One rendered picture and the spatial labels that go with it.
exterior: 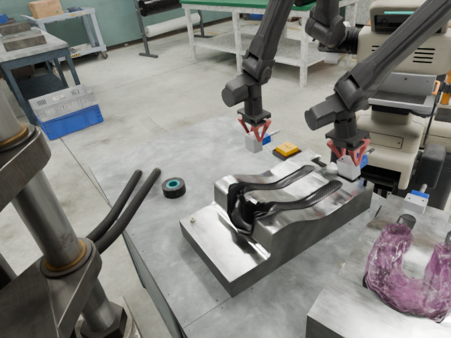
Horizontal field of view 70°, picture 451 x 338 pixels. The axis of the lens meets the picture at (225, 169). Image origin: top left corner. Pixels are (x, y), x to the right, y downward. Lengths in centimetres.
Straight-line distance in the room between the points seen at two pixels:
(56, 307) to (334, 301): 49
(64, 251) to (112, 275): 143
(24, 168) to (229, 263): 49
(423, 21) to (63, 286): 81
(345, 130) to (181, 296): 59
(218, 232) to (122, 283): 119
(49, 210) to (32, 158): 11
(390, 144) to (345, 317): 80
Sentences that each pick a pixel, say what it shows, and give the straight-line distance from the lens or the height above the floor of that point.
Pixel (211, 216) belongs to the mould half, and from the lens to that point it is 93.
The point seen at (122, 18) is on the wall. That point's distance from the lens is 742.
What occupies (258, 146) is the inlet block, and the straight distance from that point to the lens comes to 108.
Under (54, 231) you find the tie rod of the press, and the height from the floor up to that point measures 112.
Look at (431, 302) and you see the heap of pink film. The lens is 77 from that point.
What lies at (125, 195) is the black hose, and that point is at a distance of 109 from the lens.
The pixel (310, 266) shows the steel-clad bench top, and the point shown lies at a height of 80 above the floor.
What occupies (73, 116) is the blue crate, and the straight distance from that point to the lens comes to 385.
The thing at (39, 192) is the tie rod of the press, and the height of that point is 120.
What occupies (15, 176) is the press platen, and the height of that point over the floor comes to 127.
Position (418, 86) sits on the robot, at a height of 107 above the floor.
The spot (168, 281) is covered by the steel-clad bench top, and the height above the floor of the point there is 80.
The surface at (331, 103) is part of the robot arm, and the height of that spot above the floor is 114.
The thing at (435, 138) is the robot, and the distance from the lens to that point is 159.
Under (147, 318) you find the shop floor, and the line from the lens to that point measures 182.
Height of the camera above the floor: 148
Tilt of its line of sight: 34 degrees down
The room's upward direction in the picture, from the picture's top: 7 degrees counter-clockwise
